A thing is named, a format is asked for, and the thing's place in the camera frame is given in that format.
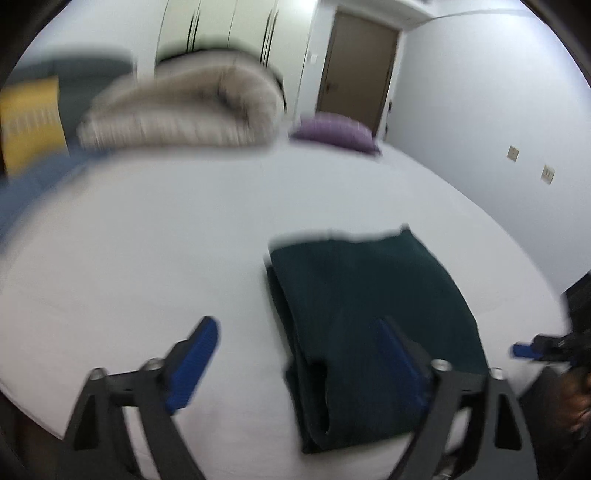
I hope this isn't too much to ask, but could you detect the dark green sweater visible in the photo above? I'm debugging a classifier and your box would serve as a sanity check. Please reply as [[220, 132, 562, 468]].
[[266, 229, 488, 454]]

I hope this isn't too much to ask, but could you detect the person's right hand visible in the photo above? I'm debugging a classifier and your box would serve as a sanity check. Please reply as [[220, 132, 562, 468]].
[[554, 368, 590, 433]]

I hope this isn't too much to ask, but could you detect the white bed sheet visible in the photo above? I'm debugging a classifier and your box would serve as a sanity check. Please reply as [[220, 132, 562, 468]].
[[1, 139, 567, 479]]

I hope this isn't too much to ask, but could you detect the blue bed pillow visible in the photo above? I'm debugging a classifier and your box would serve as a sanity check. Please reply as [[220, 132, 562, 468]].
[[1, 149, 109, 247]]

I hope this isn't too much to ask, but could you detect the purple cushion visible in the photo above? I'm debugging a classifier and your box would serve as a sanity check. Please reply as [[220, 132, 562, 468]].
[[290, 112, 382, 156]]

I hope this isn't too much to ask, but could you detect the beige rolled duvet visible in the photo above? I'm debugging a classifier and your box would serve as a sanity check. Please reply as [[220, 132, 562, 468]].
[[77, 48, 287, 150]]

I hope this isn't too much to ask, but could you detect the yellow patterned cushion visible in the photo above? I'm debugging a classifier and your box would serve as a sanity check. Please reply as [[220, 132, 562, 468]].
[[1, 77, 67, 178]]

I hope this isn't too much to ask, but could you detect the dark grey upholstered headboard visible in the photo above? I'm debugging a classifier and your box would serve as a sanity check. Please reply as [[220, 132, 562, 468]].
[[6, 53, 135, 145]]

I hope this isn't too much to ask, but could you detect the brown wooden door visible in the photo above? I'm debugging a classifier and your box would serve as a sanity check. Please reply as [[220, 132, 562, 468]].
[[317, 10, 401, 134]]

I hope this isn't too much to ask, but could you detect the white wardrobe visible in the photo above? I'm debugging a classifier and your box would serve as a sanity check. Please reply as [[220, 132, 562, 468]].
[[155, 0, 318, 117]]

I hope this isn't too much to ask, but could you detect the beige wall socket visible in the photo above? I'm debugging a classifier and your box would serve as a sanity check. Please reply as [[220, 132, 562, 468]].
[[541, 165, 556, 185]]

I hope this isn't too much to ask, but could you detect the beige wall switch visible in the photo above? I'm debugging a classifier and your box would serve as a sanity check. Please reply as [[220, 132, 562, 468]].
[[507, 146, 520, 162]]

